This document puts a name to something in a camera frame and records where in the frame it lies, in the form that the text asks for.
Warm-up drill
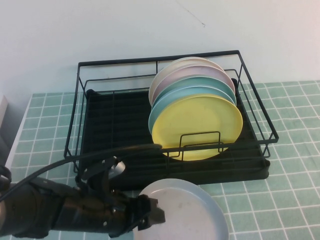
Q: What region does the green checkered tablecloth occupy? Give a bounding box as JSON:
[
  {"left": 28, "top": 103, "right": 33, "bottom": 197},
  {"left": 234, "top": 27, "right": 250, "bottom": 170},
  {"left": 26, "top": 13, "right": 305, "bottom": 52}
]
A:
[{"left": 11, "top": 79, "right": 320, "bottom": 240}]

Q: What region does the green plate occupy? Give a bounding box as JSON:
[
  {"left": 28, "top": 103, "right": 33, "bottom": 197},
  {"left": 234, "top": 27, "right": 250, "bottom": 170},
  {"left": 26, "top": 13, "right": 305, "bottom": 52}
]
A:
[{"left": 152, "top": 76, "right": 237, "bottom": 106}]

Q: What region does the pale grey plate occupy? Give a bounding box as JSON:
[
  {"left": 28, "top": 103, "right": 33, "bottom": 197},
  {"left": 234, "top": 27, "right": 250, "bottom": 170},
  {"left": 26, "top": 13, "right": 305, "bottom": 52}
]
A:
[{"left": 132, "top": 178, "right": 229, "bottom": 240}]

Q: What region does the cream plate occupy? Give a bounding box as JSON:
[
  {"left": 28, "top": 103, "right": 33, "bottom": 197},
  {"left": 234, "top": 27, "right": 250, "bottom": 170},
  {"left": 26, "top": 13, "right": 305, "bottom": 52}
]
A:
[{"left": 148, "top": 56, "right": 223, "bottom": 106}]

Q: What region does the blue plate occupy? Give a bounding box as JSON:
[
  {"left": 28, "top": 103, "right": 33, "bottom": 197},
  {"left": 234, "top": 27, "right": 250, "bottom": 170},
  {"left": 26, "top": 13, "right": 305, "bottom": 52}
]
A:
[{"left": 148, "top": 85, "right": 237, "bottom": 131}]

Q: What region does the black cable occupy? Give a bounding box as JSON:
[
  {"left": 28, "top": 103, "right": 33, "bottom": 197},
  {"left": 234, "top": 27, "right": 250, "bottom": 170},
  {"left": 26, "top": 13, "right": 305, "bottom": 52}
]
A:
[{"left": 0, "top": 143, "right": 164, "bottom": 201}]

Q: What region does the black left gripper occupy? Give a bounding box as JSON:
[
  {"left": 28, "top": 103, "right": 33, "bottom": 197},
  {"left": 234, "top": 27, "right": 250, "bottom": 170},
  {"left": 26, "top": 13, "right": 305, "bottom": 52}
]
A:
[{"left": 107, "top": 189, "right": 167, "bottom": 238}]

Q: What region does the black plastic drain tray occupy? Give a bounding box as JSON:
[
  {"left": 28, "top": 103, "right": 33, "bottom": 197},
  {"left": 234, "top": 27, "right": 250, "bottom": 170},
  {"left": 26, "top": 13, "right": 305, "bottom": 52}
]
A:
[{"left": 74, "top": 86, "right": 272, "bottom": 191}]

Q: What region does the pink plate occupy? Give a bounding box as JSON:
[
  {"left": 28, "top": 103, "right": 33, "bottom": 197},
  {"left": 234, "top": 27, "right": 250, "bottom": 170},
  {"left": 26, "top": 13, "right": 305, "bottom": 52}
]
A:
[{"left": 152, "top": 65, "right": 236, "bottom": 101}]

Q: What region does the black wire dish rack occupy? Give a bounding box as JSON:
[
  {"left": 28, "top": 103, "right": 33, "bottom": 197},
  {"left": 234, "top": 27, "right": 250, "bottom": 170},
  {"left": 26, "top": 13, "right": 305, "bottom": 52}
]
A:
[{"left": 64, "top": 49, "right": 280, "bottom": 174}]

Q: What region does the yellow plate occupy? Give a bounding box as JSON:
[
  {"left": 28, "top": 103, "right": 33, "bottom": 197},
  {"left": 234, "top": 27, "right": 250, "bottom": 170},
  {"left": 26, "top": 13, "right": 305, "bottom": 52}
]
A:
[{"left": 151, "top": 95, "right": 244, "bottom": 162}]

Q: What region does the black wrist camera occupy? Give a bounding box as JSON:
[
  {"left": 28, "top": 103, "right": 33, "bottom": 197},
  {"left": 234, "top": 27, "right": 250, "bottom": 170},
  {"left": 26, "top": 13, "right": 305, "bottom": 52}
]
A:
[{"left": 79, "top": 156, "right": 126, "bottom": 186}]

